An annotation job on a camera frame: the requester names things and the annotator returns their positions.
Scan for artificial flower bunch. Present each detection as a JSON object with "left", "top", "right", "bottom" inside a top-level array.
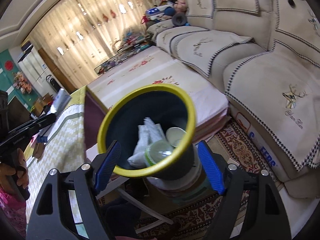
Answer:
[{"left": 13, "top": 72, "right": 32, "bottom": 94}]

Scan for white paper cup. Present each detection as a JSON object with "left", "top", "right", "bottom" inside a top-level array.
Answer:
[{"left": 165, "top": 127, "right": 186, "bottom": 148}]

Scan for patterned tablecloth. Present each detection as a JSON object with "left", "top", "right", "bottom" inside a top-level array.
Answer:
[{"left": 25, "top": 86, "right": 87, "bottom": 220}]

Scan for brown small box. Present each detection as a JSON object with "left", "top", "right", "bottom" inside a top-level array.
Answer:
[{"left": 33, "top": 142, "right": 45, "bottom": 159}]

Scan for patterned red rug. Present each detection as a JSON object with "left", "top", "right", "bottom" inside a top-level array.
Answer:
[{"left": 121, "top": 119, "right": 280, "bottom": 239}]

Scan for left hand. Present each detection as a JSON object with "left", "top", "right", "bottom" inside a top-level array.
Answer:
[{"left": 0, "top": 147, "right": 30, "bottom": 190}]

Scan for white cloth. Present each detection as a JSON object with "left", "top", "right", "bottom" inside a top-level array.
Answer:
[{"left": 127, "top": 117, "right": 165, "bottom": 169}]

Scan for clear jar with green band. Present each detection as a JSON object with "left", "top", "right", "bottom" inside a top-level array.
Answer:
[{"left": 144, "top": 140, "right": 174, "bottom": 167}]

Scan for beige sofa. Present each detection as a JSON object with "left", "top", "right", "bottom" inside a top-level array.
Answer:
[{"left": 148, "top": 0, "right": 319, "bottom": 198}]

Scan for beige curtains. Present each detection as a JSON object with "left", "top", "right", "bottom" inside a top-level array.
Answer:
[{"left": 28, "top": 0, "right": 159, "bottom": 88}]

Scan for yellow rimmed black bin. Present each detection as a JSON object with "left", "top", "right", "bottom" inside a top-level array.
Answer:
[{"left": 97, "top": 84, "right": 196, "bottom": 180}]

